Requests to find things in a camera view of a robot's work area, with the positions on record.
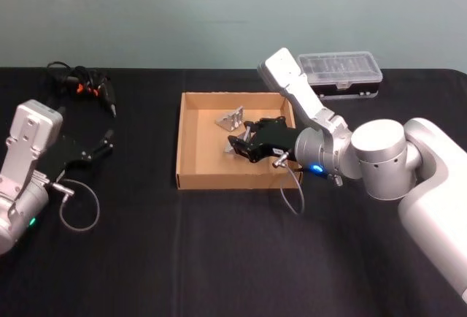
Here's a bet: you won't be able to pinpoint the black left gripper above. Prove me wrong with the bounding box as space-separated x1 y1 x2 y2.
37 129 115 183

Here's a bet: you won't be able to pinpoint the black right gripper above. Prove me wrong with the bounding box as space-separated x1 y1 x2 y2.
227 115 299 164

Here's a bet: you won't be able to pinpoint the small silver metal piece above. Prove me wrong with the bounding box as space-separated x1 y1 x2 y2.
223 126 252 159

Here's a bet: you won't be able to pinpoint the shallow brown cardboard tray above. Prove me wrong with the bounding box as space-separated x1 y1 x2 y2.
177 91 304 190

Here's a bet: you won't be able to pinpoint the clear plastic case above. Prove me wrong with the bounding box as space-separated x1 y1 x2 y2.
297 52 383 101

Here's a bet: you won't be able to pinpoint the black table cloth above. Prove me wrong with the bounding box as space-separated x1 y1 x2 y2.
0 66 467 317

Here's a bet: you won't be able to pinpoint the silver metal angle bracket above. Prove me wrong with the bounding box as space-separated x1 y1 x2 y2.
214 107 245 131

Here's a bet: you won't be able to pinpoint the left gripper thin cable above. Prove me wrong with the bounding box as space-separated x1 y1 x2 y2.
50 180 101 232

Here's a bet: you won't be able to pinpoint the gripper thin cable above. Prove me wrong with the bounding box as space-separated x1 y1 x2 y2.
271 151 306 216
50 180 101 232

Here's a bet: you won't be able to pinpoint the black corded tool orange parts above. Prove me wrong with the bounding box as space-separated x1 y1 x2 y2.
46 61 118 119

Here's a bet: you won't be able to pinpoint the right gripper thin cable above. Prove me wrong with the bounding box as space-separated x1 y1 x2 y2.
271 151 306 216

